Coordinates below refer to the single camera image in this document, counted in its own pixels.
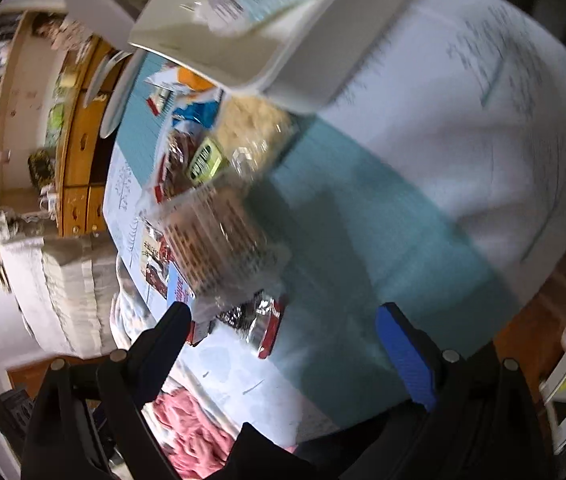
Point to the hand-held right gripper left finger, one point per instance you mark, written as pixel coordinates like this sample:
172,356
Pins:
170,330

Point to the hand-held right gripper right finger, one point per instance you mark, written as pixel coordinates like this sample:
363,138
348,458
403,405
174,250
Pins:
403,350

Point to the beige packet with dark print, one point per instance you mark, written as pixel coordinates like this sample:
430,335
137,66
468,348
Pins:
213,245

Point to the green snack packet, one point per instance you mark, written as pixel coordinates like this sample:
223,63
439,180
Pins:
207,160

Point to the clear bag of rice crackers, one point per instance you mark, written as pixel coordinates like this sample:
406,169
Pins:
258,115

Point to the white and orange stick packet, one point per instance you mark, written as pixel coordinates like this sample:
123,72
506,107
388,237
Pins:
185,77

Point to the white plastic bin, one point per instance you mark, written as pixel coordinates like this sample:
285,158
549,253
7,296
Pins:
303,75

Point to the red and blue printed packet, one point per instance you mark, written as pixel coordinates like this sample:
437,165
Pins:
173,285

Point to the red and silver snack packet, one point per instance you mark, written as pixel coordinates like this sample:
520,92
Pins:
263,325

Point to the pink fleece blanket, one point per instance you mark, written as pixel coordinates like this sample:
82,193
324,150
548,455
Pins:
198,435

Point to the white folded quilt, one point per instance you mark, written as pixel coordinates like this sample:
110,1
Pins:
63,300

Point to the teal and white printed tablecloth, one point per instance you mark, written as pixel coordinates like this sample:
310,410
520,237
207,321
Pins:
388,210

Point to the wooden cabinet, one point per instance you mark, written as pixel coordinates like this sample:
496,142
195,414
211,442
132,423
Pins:
75,200

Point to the red and brown nut packet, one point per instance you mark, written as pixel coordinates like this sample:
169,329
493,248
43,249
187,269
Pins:
180,160

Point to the black crate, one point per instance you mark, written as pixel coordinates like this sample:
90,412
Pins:
10,407

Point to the small red and white packet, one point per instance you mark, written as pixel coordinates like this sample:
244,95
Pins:
158,100

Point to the bookshelf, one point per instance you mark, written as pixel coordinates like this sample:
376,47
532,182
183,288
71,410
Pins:
18,110

